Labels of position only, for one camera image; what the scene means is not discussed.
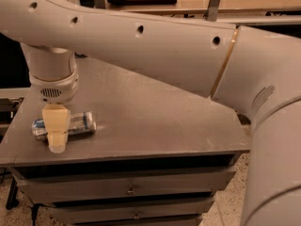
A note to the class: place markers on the top grey drawer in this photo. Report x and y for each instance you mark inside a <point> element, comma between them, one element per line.
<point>105,186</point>

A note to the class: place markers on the right metal shelf bracket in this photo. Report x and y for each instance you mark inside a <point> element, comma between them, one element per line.
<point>212,10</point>

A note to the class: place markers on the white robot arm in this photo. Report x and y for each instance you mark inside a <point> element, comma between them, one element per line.
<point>254,71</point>

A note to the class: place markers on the silver blue redbull can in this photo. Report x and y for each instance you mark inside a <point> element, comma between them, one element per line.
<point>80,124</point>

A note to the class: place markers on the grey drawer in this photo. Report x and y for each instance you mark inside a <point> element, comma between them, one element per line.
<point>105,186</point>
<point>133,211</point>

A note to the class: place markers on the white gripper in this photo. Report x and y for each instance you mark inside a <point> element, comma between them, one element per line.
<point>55,91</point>

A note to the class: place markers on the black stand leg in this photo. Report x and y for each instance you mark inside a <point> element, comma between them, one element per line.
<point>12,196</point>

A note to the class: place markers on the grey drawer cabinet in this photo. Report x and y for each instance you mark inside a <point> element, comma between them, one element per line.
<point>142,126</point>

